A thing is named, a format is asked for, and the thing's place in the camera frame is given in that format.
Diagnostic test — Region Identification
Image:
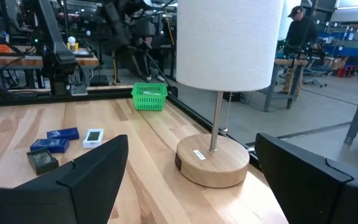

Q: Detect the grey office chair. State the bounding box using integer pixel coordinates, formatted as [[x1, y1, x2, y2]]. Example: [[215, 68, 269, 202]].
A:
[[303, 57, 332, 88]]

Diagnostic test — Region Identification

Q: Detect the black digital display unit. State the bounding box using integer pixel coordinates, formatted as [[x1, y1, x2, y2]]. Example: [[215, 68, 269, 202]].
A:
[[26, 148, 60, 175]]

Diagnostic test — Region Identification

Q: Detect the person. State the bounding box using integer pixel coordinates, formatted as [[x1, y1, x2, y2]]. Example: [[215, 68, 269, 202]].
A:
[[135, 18, 167, 83], [277, 5, 319, 101]]

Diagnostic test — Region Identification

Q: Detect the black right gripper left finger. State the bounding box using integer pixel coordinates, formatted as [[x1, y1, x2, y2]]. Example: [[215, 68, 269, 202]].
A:
[[0, 134, 129, 224]]

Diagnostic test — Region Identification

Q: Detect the green plastic basket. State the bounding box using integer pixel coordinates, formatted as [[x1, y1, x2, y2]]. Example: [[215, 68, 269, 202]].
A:
[[131, 82, 169, 111]]

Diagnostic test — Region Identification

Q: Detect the wooden top grey leg table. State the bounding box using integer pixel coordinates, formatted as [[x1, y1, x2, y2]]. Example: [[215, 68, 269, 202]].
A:
[[263, 57, 309, 112]]

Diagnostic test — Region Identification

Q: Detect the red crate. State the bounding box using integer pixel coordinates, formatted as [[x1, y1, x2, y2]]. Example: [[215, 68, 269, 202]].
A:
[[336, 65, 357, 78]]

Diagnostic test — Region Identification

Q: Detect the white shade wooden base lamp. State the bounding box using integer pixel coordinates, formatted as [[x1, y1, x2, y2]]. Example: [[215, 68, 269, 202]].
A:
[[175, 0, 285, 189]]

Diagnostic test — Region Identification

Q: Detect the grey power box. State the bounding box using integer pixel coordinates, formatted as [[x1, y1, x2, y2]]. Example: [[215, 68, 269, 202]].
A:
[[70, 82, 89, 96]]

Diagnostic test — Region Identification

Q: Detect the white digital display unit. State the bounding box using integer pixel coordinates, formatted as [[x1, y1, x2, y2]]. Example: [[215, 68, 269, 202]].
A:
[[82, 128, 104, 149]]

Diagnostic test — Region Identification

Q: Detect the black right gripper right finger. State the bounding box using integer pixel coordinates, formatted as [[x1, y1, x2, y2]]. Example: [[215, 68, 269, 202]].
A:
[[255, 133, 358, 224]]

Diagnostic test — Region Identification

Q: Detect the wooden top background workbench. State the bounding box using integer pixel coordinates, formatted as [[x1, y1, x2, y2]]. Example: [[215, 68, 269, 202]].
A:
[[0, 45, 101, 90]]

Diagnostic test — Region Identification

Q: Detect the blue storage shelf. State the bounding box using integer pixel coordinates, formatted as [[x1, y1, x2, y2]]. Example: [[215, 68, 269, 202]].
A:
[[317, 23, 358, 58]]

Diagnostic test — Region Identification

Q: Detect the yellow hanging cable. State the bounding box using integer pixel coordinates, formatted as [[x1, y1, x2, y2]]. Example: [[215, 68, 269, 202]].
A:
[[112, 51, 118, 85]]

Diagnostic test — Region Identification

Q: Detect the dark blue card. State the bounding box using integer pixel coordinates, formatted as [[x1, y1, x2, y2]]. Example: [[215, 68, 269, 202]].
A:
[[46, 127, 80, 141], [29, 138, 70, 154]]

